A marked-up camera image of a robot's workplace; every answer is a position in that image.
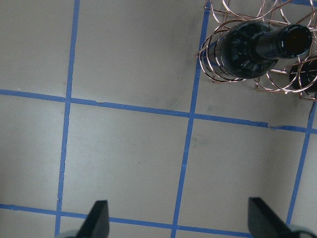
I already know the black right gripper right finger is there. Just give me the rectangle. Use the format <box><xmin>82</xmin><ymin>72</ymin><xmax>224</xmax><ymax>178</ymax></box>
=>
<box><xmin>248</xmin><ymin>197</ymin><xmax>295</xmax><ymax>238</ymax></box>

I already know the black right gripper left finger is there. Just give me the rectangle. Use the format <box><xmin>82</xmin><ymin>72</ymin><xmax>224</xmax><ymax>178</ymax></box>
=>
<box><xmin>75</xmin><ymin>200</ymin><xmax>109</xmax><ymax>238</ymax></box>

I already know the copper wire bottle basket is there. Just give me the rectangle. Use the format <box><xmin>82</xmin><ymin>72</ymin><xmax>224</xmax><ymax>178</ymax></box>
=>
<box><xmin>196</xmin><ymin>0</ymin><xmax>317</xmax><ymax>101</ymax></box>

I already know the dark wine bottle in basket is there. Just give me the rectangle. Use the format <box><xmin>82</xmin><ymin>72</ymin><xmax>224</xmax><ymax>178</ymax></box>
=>
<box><xmin>289</xmin><ymin>60</ymin><xmax>317</xmax><ymax>90</ymax></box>

